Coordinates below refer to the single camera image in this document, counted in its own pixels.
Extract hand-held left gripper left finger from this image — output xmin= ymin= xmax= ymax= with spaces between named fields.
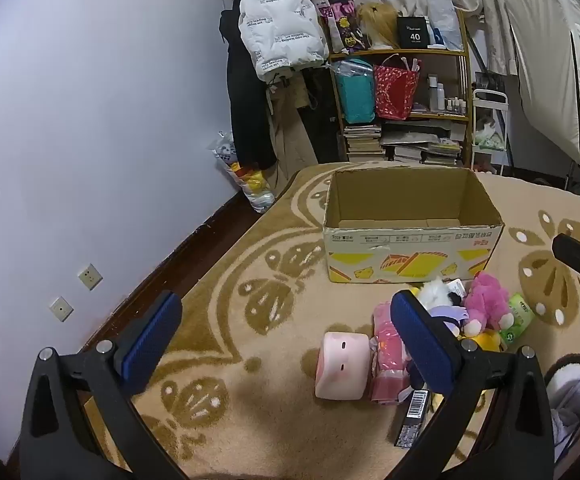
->
xmin=20 ymin=290 xmax=191 ymax=480

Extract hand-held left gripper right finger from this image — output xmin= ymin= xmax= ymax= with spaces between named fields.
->
xmin=390 ymin=290 xmax=556 ymax=480

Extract pink tissue pack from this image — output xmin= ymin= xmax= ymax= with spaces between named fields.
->
xmin=370 ymin=302 xmax=415 ymax=405

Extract yellow plush toy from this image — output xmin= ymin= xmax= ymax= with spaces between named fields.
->
xmin=457 ymin=330 xmax=503 ymax=353

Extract black tissue pack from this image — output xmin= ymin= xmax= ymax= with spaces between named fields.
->
xmin=394 ymin=387 xmax=433 ymax=450

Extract pink pig plush cushion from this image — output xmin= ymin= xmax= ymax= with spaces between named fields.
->
xmin=315 ymin=331 xmax=371 ymax=402

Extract pink plush toy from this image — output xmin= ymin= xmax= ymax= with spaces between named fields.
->
xmin=462 ymin=272 xmax=516 ymax=336

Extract green tissue pack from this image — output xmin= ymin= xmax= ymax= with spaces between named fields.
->
xmin=500 ymin=292 xmax=536 ymax=346

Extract cardboard box with yellow print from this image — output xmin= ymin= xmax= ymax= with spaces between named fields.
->
xmin=322 ymin=166 xmax=506 ymax=285

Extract pale purple plush toy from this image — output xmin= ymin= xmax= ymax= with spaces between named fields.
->
xmin=427 ymin=305 xmax=471 ymax=338

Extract white fluffy plush toy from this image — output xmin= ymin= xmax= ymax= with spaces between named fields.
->
xmin=410 ymin=276 xmax=453 ymax=311

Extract small black white packet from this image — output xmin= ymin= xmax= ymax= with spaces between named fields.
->
xmin=445 ymin=279 xmax=468 ymax=306

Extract white fuzzy slipper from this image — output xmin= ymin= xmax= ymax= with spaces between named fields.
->
xmin=544 ymin=354 xmax=580 ymax=466

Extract beige brown patterned rug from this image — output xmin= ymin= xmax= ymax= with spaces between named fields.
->
xmin=14 ymin=162 xmax=580 ymax=480

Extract white metal cart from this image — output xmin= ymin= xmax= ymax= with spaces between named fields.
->
xmin=471 ymin=89 xmax=511 ymax=171

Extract white duvet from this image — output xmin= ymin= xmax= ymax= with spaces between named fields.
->
xmin=505 ymin=0 xmax=580 ymax=176

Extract clear bag of toys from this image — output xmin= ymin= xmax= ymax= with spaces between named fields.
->
xmin=207 ymin=130 xmax=275 ymax=213

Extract wide stack of books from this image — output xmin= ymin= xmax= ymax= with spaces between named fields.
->
xmin=382 ymin=125 xmax=466 ymax=167

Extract row of small bottles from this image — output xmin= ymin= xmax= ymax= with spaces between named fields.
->
xmin=427 ymin=74 xmax=468 ymax=115

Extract tall stack of books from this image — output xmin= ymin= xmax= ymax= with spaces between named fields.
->
xmin=342 ymin=122 xmax=385 ymax=163

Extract black hanging garment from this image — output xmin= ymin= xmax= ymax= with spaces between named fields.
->
xmin=220 ymin=0 xmax=275 ymax=168

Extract red patterned bag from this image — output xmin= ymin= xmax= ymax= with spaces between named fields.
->
xmin=374 ymin=55 xmax=421 ymax=121

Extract black hanging trousers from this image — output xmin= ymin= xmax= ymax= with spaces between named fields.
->
xmin=300 ymin=65 xmax=341 ymax=163

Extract beige hanging trousers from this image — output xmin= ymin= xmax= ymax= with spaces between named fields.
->
xmin=267 ymin=67 xmax=315 ymax=186

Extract teal bag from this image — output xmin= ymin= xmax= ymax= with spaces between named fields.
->
xmin=331 ymin=59 xmax=377 ymax=125

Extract white plastic bag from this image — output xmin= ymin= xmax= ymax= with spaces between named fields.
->
xmin=426 ymin=0 xmax=463 ymax=51

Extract wooden shelf unit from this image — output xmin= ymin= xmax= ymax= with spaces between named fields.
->
xmin=327 ymin=7 xmax=473 ymax=168

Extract black box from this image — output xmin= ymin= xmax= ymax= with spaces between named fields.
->
xmin=397 ymin=15 xmax=431 ymax=50

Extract blonde wig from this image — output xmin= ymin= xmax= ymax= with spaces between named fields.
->
xmin=357 ymin=2 xmax=401 ymax=51

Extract purple black printed bag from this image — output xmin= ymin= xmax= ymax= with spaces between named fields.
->
xmin=320 ymin=0 xmax=358 ymax=53

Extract white puffer jacket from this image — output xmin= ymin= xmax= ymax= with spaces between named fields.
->
xmin=239 ymin=0 xmax=328 ymax=81

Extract beige wall socket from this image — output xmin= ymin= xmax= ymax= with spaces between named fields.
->
xmin=78 ymin=263 xmax=103 ymax=291
xmin=50 ymin=296 xmax=74 ymax=322

